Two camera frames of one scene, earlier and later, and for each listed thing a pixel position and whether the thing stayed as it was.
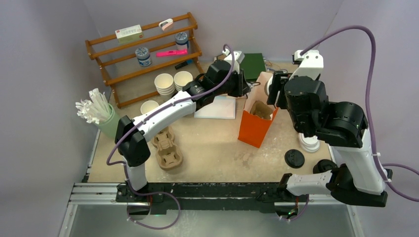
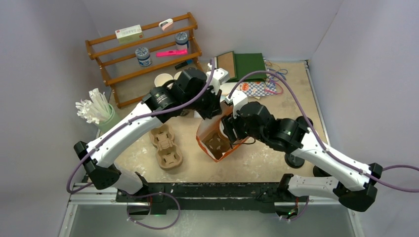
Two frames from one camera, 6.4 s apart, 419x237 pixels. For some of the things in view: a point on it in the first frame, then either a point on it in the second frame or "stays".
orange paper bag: x=252 y=130 -> x=211 y=125
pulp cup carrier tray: x=169 y=155 stays
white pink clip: x=165 y=23 stays
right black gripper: x=279 y=79 -> x=230 y=124
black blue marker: x=183 y=63 stays
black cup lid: x=294 y=158 stays
